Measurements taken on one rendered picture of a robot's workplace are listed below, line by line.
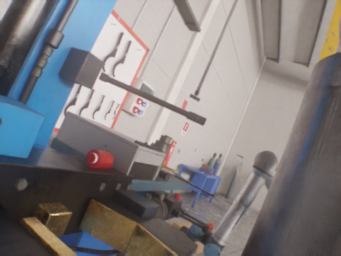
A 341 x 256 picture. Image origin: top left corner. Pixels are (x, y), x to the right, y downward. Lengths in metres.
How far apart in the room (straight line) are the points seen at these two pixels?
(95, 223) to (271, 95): 11.40
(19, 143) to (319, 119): 0.56
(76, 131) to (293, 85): 11.45
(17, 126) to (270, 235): 0.51
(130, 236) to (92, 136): 0.43
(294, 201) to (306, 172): 0.04
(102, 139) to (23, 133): 0.42
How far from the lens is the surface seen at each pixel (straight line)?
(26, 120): 0.58
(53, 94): 0.82
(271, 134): 11.37
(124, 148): 0.88
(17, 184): 0.58
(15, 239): 0.47
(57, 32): 0.74
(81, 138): 1.02
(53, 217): 0.62
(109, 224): 0.74
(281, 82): 12.12
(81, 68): 0.74
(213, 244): 1.37
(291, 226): 0.36
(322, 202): 0.35
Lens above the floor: 1.24
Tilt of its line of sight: 5 degrees up
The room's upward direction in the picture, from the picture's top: 24 degrees clockwise
